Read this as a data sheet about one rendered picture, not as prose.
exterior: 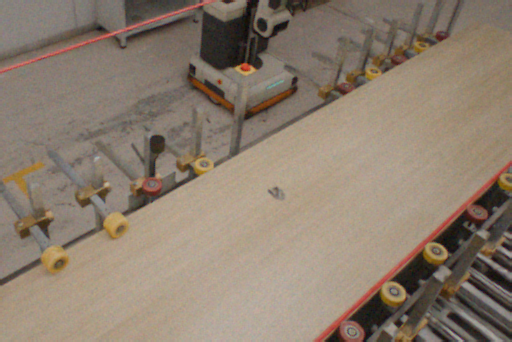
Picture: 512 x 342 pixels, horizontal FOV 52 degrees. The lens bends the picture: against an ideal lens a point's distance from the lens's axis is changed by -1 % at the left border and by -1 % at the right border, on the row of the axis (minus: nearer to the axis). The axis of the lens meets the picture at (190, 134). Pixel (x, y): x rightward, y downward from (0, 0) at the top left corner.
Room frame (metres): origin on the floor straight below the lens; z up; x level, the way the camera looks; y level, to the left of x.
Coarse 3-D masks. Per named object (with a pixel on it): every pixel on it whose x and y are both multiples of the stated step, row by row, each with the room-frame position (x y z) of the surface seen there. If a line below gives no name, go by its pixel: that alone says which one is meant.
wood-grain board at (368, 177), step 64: (448, 64) 2.63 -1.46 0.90; (320, 128) 1.95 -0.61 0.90; (384, 128) 1.98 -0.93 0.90; (448, 128) 2.02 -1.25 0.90; (192, 192) 1.48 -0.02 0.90; (256, 192) 1.50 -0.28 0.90; (320, 192) 1.53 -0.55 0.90; (384, 192) 1.55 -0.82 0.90; (448, 192) 1.57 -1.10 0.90; (128, 256) 1.14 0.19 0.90; (192, 256) 1.16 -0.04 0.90; (256, 256) 1.18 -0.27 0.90; (320, 256) 1.20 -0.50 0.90; (384, 256) 1.22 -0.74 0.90; (0, 320) 0.86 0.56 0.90; (64, 320) 0.88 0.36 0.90; (128, 320) 0.89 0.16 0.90; (192, 320) 0.91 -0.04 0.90; (256, 320) 0.92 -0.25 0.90; (320, 320) 0.94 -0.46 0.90
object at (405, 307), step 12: (504, 204) 1.58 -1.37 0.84; (492, 216) 1.51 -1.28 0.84; (480, 228) 1.44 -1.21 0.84; (468, 240) 1.37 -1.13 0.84; (456, 252) 1.30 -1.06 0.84; (444, 264) 1.24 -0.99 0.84; (492, 276) 1.38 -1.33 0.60; (420, 288) 1.13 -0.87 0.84; (504, 288) 1.32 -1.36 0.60; (408, 300) 1.07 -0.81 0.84; (456, 300) 1.17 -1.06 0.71; (492, 300) 1.26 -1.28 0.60; (396, 312) 1.02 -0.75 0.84; (408, 312) 1.07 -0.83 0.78; (432, 312) 1.11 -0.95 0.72; (444, 312) 1.12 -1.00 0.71; (468, 312) 1.12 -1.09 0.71; (384, 324) 0.97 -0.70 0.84; (456, 324) 1.14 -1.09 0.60; (468, 324) 1.14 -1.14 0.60; (492, 324) 1.10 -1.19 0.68; (372, 336) 0.93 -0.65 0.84; (432, 336) 1.01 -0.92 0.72; (468, 336) 1.02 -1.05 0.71; (480, 336) 1.09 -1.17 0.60; (504, 336) 1.03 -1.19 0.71
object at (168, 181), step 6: (168, 174) 1.68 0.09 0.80; (174, 174) 1.70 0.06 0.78; (162, 180) 1.66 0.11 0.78; (168, 180) 1.68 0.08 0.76; (174, 180) 1.70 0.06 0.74; (162, 186) 1.66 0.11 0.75; (168, 186) 1.68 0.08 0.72; (162, 192) 1.66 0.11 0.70; (132, 198) 1.55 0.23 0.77; (138, 198) 1.57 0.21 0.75; (144, 198) 1.59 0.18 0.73; (132, 204) 1.55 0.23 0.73; (138, 204) 1.57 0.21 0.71
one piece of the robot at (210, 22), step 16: (208, 0) 3.49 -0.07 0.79; (224, 0) 3.47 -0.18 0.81; (240, 0) 3.49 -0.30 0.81; (256, 0) 3.52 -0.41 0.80; (208, 16) 3.48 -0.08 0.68; (224, 16) 3.36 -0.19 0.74; (240, 16) 3.48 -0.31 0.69; (208, 32) 3.46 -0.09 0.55; (224, 32) 3.36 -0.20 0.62; (240, 32) 3.47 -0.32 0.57; (208, 48) 3.45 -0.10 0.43; (224, 48) 3.37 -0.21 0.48; (240, 48) 3.40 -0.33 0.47; (256, 48) 3.61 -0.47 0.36; (224, 64) 3.38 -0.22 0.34; (240, 64) 3.40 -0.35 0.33
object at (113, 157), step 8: (96, 144) 1.80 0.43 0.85; (104, 144) 1.78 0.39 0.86; (104, 152) 1.75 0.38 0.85; (112, 152) 1.73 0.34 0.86; (112, 160) 1.70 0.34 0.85; (120, 160) 1.68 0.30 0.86; (120, 168) 1.65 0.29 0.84; (128, 168) 1.64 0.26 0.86; (128, 176) 1.61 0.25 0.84; (136, 176) 1.59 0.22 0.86
